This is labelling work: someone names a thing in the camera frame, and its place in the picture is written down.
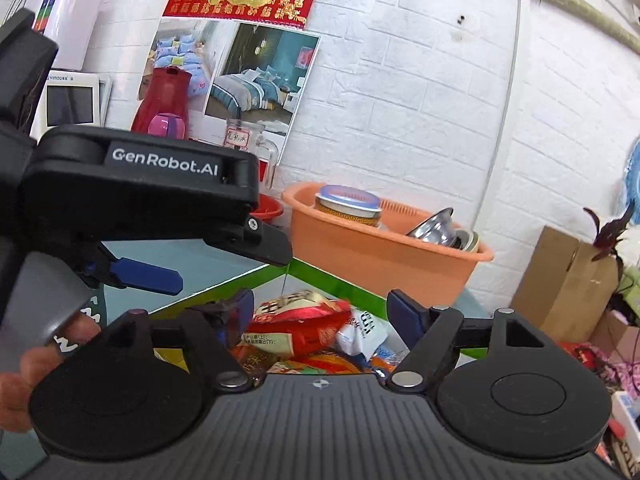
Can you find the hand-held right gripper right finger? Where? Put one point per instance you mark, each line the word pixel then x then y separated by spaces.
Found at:
pixel 407 315

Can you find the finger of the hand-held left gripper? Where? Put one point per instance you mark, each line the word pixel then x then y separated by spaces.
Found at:
pixel 260 245
pixel 150 276

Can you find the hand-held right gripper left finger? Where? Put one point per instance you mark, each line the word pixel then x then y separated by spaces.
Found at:
pixel 240 310

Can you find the white green snack packet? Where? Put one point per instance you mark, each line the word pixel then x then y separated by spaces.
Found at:
pixel 365 330

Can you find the green cardboard box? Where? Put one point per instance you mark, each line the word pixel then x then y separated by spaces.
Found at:
pixel 325 280

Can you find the person's left hand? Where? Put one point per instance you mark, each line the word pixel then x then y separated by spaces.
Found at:
pixel 15 395

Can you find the red plastic basket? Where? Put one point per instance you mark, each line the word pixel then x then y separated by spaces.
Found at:
pixel 270 207

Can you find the brown snack packet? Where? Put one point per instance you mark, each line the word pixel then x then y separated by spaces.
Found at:
pixel 255 362

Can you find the orange plastic basin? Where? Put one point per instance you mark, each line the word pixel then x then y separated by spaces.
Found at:
pixel 380 265

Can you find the red gold snack packet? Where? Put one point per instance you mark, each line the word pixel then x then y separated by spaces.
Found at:
pixel 300 325

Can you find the pink bottle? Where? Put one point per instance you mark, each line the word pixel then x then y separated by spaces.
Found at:
pixel 167 126

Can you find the glass pitcher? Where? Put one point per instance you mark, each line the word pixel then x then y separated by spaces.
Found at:
pixel 250 152

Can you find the orange foil snack packet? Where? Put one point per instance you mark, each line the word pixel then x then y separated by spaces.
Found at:
pixel 325 364

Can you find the round tin blue lid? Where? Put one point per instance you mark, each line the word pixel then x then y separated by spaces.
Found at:
pixel 347 205

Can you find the red thermos jug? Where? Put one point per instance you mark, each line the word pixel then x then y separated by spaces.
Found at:
pixel 165 92

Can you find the large cardboard box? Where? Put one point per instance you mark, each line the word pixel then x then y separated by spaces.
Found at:
pixel 555 285

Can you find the white water purifier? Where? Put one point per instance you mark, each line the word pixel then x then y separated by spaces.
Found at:
pixel 75 15

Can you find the small cardboard box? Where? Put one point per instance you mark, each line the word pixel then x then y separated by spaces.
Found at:
pixel 615 335

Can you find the dark purple plant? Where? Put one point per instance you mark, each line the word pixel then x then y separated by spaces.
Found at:
pixel 607 232

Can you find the green shoe box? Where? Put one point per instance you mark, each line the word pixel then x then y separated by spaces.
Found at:
pixel 631 287

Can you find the pink floral cloth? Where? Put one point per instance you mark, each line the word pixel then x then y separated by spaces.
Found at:
pixel 625 375

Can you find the large blue paper fan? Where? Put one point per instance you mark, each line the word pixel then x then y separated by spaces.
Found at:
pixel 634 180

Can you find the wrapped pipe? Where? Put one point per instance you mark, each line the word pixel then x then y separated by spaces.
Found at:
pixel 575 5

